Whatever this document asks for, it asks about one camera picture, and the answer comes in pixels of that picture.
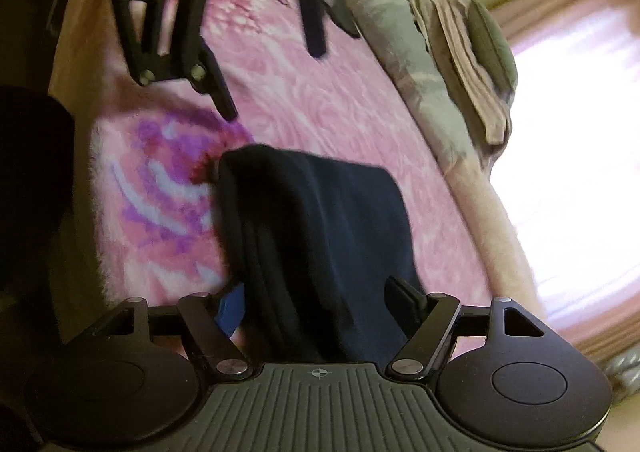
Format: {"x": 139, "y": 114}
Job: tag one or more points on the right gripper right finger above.
{"x": 406, "y": 304}

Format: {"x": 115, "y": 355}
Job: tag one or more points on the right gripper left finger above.
{"x": 231, "y": 309}

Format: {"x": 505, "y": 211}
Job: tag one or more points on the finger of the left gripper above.
{"x": 207, "y": 79}
{"x": 312, "y": 14}

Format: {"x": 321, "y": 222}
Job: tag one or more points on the dark navy garment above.
{"x": 313, "y": 241}

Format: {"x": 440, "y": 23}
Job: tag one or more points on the pink rose blanket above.
{"x": 145, "y": 222}

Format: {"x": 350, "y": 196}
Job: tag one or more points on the green round cushion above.
{"x": 491, "y": 49}

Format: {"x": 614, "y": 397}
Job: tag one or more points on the striped beige pillow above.
{"x": 442, "y": 23}

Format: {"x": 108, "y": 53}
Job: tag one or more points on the pink curtain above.
{"x": 569, "y": 178}

